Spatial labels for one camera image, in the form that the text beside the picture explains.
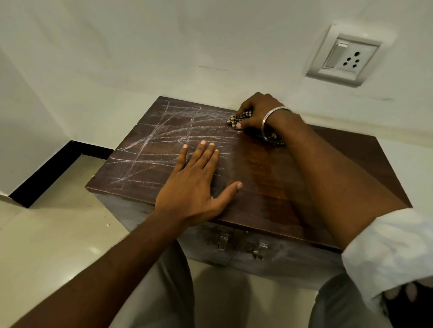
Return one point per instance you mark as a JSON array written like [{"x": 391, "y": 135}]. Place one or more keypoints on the person's right hand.
[{"x": 262, "y": 111}]

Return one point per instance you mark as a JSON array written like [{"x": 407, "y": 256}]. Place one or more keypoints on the person's left hand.
[{"x": 189, "y": 192}]

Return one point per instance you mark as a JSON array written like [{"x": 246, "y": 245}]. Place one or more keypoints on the checkered cloth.
[{"x": 238, "y": 120}]

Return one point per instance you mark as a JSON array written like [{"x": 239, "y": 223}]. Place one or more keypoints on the dark wooden cabinet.
[{"x": 270, "y": 189}]

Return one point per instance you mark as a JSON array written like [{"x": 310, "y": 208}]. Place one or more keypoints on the person's right forearm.
[{"x": 338, "y": 182}]

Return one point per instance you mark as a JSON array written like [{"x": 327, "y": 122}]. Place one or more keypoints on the person's left forearm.
[{"x": 101, "y": 280}]

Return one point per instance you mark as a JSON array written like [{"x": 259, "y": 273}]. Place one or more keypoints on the person's left leg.
[{"x": 159, "y": 290}]

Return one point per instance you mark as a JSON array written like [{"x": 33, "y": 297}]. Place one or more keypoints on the person's leg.
[
  {"x": 341, "y": 304},
  {"x": 159, "y": 290}
]

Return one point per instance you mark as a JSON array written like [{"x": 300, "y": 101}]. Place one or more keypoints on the person's right leg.
[{"x": 341, "y": 304}]

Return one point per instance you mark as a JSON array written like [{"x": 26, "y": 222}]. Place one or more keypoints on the silver bangle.
[{"x": 270, "y": 116}]

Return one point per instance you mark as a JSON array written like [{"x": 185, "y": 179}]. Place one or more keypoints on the black skirting board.
[{"x": 50, "y": 172}]

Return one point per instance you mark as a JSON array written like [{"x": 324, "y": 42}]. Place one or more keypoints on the white shirt sleeve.
[{"x": 389, "y": 250}]

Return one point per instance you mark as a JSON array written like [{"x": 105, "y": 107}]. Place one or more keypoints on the small white wall socket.
[{"x": 348, "y": 57}]

